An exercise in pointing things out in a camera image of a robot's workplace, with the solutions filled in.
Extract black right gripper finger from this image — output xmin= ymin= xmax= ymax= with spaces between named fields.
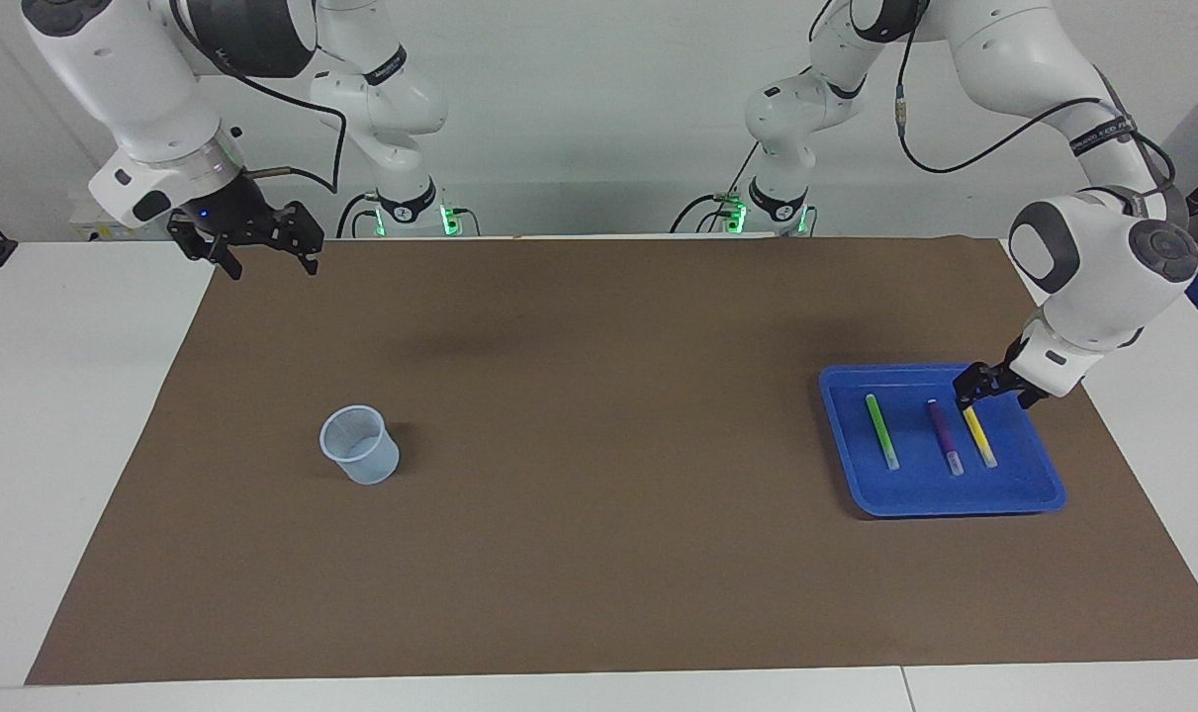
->
xmin=203 ymin=232 xmax=245 ymax=281
xmin=274 ymin=201 xmax=325 ymax=277

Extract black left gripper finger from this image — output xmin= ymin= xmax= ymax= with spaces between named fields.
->
xmin=953 ymin=362 xmax=1000 ymax=408

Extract yellow pen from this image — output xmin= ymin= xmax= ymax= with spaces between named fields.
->
xmin=962 ymin=405 xmax=999 ymax=470

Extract purple pen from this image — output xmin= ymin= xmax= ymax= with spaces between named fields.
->
xmin=927 ymin=399 xmax=966 ymax=478

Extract green pen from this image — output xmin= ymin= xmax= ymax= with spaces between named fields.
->
xmin=865 ymin=394 xmax=901 ymax=472

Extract blue plastic tray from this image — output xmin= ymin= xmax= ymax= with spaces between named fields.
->
xmin=819 ymin=364 xmax=1067 ymax=518

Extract clear plastic cup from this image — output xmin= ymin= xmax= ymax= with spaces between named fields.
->
xmin=319 ymin=405 xmax=400 ymax=486

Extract brown table mat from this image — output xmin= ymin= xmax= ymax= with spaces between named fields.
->
xmin=25 ymin=235 xmax=1198 ymax=685

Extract black base cable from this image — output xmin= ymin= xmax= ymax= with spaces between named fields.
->
xmin=670 ymin=143 xmax=763 ymax=234
xmin=336 ymin=193 xmax=382 ymax=238

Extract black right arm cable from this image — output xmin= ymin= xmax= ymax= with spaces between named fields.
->
xmin=168 ymin=0 xmax=352 ymax=194

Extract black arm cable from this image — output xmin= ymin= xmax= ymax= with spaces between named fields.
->
xmin=168 ymin=0 xmax=352 ymax=194
xmin=893 ymin=0 xmax=1178 ymax=199

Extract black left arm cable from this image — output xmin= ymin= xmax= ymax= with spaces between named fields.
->
xmin=893 ymin=0 xmax=1178 ymax=199

